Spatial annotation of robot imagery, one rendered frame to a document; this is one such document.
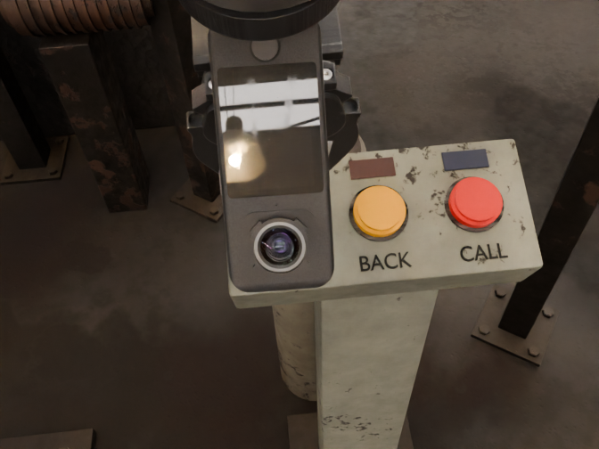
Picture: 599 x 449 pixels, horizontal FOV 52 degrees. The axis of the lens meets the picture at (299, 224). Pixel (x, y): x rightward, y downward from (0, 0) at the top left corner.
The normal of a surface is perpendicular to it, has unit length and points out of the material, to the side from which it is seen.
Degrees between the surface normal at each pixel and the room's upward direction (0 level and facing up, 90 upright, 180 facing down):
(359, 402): 90
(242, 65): 49
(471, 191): 20
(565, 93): 0
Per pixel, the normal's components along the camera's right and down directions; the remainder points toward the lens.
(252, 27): -0.04, 0.95
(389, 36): -0.03, -0.62
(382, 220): 0.00, -0.32
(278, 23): 0.24, 0.92
